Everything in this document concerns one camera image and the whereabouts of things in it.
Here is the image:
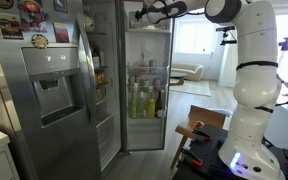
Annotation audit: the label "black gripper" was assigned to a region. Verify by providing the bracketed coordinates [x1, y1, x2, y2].
[134, 0, 161, 20]

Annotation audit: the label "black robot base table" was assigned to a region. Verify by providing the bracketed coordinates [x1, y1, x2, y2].
[171, 124, 288, 180]

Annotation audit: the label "clear door bin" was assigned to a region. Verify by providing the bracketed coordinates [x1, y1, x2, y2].
[127, 105, 169, 121]
[126, 64, 169, 77]
[127, 83, 169, 97]

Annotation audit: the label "white fridge door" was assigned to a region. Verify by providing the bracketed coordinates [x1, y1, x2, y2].
[117, 0, 178, 153]

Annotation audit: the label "stainless steel freezer door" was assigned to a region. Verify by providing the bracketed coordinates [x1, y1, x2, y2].
[0, 0, 102, 180]

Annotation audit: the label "clear plastic bag with meat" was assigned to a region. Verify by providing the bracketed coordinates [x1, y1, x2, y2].
[130, 43, 150, 75]

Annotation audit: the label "silver can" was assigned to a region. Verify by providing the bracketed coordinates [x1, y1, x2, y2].
[148, 59, 158, 75]

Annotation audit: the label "dark bottles on shelf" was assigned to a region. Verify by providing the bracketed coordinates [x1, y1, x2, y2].
[90, 42, 107, 70]

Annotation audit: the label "small capped bottle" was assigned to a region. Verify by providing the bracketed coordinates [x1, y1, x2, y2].
[151, 78, 162, 93]
[141, 79, 151, 95]

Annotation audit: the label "low coffee table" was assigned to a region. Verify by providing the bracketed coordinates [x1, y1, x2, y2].
[169, 68, 189, 87]

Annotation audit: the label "cream sofa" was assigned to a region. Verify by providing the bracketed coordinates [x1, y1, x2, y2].
[170, 62, 205, 83]

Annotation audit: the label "orange jars on shelf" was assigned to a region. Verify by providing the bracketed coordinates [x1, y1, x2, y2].
[95, 70, 107, 87]

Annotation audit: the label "small dark picture magnet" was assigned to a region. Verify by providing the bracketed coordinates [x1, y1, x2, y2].
[52, 0, 69, 15]

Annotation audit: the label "red picture magnet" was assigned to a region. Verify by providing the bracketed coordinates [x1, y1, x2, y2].
[53, 21, 71, 44]

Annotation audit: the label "light rug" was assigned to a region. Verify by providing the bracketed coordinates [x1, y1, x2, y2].
[168, 79, 213, 98]

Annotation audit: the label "dark wine bottle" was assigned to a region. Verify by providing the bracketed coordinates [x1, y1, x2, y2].
[155, 89, 164, 119]

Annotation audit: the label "clear glass bottle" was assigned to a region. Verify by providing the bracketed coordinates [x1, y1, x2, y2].
[137, 89, 147, 120]

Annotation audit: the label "green liquid bottle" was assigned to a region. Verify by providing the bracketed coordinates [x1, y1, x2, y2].
[128, 90, 138, 120]

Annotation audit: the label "yellow liquid bottle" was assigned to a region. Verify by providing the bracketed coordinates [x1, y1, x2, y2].
[146, 95, 156, 120]

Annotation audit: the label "round gold magnet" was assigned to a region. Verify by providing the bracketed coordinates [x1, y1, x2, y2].
[31, 33, 50, 50]

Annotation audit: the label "colourful character magnet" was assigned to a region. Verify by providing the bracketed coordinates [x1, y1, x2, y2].
[17, 0, 51, 33]

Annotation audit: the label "water and ice dispenser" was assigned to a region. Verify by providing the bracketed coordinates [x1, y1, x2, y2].
[21, 46, 87, 128]

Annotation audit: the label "wooden stool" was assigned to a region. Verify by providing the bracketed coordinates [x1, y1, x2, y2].
[169, 104, 229, 171]

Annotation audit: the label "landscape postcard magnet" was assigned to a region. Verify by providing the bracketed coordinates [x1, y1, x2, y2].
[0, 11, 25, 41]

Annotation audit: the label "red black clamp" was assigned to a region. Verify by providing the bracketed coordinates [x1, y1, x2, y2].
[180, 147, 205, 168]
[191, 127, 214, 143]

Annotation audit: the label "round dark magnet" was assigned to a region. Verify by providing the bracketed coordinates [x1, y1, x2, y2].
[0, 0, 15, 10]

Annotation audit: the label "white box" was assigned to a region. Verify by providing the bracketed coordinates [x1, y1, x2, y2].
[263, 102, 288, 152]

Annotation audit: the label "curved steel door handle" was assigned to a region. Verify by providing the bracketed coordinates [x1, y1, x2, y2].
[75, 12, 97, 125]

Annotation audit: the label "black camera on tripod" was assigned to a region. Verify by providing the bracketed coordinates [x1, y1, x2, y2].
[215, 25, 237, 46]

